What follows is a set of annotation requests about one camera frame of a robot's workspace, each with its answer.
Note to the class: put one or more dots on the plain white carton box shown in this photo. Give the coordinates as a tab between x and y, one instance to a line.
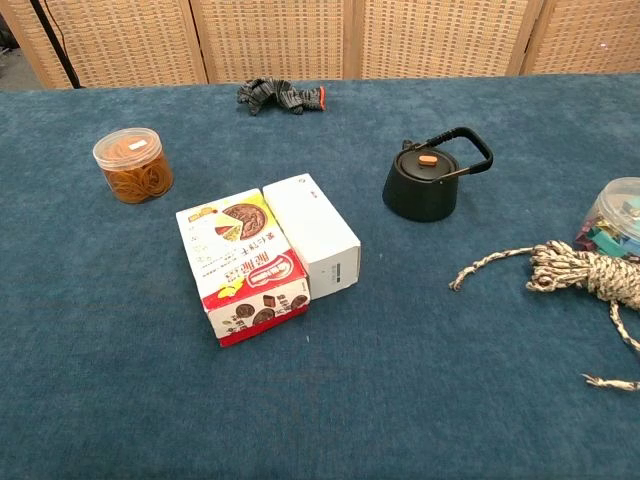
315	230

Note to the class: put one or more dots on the red white snack box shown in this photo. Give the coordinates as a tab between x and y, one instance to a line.
240	260

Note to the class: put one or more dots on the grey knitted work glove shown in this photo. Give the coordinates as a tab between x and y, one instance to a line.
280	95

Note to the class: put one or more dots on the blue plush tablecloth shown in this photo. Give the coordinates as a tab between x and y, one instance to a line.
350	400

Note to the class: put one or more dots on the clear jar of rubber bands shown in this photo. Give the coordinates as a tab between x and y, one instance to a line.
135	175

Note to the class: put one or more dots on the woven rattan folding screen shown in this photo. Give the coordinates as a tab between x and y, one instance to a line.
275	40

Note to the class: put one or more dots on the clear jar of binder clips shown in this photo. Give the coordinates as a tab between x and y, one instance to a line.
615	220

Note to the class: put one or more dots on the black tripod stand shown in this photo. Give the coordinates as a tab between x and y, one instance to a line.
55	44

